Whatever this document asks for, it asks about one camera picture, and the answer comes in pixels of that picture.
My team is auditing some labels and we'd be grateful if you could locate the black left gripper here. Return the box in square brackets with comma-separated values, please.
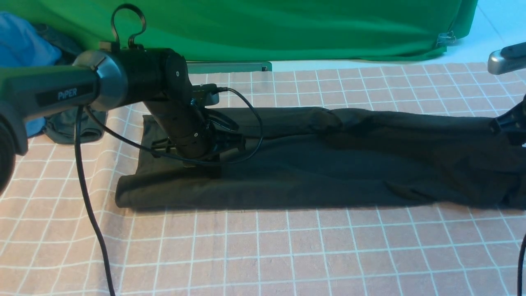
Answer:
[144, 99, 246, 167]

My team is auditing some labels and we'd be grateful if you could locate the gray long-sleeved shirt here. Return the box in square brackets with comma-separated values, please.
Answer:
[115, 107, 525, 210]

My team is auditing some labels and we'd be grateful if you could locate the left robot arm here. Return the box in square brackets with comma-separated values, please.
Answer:
[0, 49, 246, 191]

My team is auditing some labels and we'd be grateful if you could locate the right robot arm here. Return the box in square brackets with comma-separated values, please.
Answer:
[490, 96, 526, 146]

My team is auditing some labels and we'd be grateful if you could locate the dark green metal bar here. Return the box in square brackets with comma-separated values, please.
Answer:
[187, 61, 272, 74]

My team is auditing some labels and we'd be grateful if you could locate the green backdrop cloth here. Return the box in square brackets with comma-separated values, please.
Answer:
[1, 0, 478, 62]

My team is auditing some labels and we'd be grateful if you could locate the dark crumpled garment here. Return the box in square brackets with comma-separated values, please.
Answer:
[32, 23, 104, 145]

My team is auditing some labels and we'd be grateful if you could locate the pink checkered tablecloth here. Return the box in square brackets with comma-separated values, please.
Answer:
[0, 62, 525, 296]

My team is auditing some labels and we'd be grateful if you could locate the blue garment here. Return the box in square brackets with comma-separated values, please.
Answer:
[0, 12, 62, 138]

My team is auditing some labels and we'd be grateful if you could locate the metal binder clip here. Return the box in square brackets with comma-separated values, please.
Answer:
[436, 31, 457, 47]

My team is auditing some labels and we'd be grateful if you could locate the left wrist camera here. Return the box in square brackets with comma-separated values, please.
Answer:
[191, 83, 228, 107]

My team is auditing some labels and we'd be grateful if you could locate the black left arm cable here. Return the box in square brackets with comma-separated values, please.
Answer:
[74, 3, 264, 296]

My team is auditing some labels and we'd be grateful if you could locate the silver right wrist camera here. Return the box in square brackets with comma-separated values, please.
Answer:
[487, 42, 526, 75]

